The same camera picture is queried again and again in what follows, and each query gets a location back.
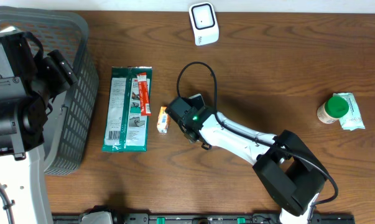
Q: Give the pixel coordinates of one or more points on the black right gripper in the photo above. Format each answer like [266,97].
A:
[189,141]

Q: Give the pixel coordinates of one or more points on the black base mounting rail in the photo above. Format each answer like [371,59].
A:
[101,214]

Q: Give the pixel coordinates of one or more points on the mint green wipes packet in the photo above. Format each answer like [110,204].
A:
[352,119]

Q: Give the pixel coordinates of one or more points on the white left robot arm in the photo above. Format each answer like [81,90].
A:
[30,80]

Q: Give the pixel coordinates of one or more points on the green lidded small jar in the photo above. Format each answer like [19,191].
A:
[332,110]

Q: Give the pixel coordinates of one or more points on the grey plastic mesh basket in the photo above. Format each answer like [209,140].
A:
[66,130]

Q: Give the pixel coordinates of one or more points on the dark green package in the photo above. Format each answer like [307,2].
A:
[126,129]

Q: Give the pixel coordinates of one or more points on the red and white package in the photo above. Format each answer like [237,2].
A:
[144,94]

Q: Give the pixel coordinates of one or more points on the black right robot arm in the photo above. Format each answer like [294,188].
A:
[288,170]

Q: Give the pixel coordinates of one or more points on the white barcode scanner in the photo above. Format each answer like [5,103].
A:
[204,23]

